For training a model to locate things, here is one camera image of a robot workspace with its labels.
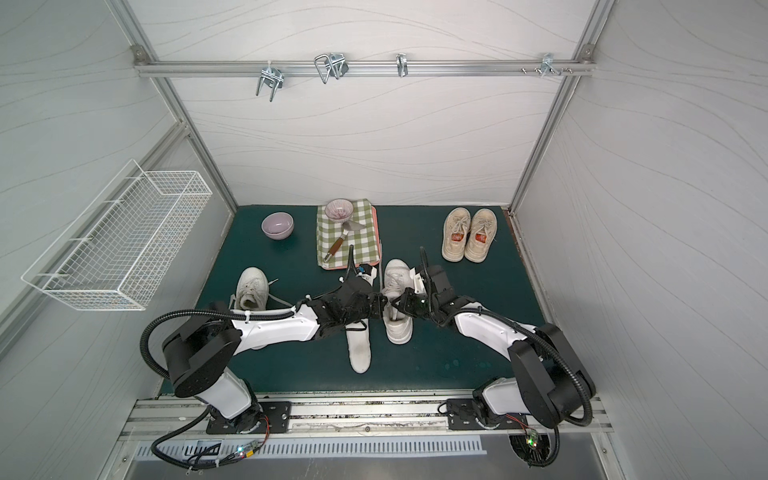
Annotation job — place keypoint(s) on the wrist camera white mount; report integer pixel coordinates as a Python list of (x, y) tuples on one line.
[(417, 281), (367, 272)]

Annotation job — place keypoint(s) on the purple bowl on table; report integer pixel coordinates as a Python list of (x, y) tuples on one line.
[(278, 225)]

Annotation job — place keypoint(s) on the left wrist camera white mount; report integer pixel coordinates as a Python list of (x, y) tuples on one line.
[(367, 272)]

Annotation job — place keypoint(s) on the aluminium cross rail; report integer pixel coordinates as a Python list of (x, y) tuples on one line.
[(357, 68)]

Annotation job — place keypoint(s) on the white sneaker with laces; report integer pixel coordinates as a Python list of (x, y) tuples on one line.
[(252, 292)]

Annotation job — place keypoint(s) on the white wire basket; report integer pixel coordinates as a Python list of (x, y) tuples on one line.
[(114, 255)]

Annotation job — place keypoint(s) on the beige sneaker one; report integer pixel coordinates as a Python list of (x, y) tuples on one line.
[(483, 229), (455, 230)]

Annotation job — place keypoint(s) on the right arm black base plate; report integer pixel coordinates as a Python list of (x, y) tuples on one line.
[(471, 414)]

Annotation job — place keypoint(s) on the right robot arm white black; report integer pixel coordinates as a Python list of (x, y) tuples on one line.
[(549, 379)]

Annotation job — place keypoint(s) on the metal hook bracket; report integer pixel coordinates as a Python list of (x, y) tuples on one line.
[(271, 79), (548, 68), (402, 65), (331, 65)]

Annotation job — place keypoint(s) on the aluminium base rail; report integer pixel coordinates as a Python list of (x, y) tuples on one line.
[(315, 414)]

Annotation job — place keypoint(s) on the pink tray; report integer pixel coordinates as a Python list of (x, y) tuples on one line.
[(377, 237)]

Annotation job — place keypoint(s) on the white vent strip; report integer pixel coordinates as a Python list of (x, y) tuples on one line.
[(338, 447)]

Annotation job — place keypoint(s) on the metal spatula wooden handle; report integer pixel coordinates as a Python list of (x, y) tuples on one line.
[(348, 226)]

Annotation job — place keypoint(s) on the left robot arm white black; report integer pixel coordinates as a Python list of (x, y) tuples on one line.
[(198, 354)]

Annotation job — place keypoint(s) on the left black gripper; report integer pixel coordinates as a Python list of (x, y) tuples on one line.
[(351, 284)]

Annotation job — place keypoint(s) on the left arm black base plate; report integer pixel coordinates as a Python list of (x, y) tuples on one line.
[(272, 416)]

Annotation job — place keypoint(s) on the pink speckled bowl on cloth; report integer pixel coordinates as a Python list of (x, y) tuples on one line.
[(339, 210)]

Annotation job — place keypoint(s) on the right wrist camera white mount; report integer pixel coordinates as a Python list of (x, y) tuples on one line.
[(417, 281)]

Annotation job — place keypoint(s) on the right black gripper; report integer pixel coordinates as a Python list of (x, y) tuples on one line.
[(428, 282)]

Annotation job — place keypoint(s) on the green white checkered cloth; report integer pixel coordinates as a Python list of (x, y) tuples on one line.
[(360, 240)]

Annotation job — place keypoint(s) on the white insole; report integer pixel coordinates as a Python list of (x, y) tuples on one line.
[(359, 348)]

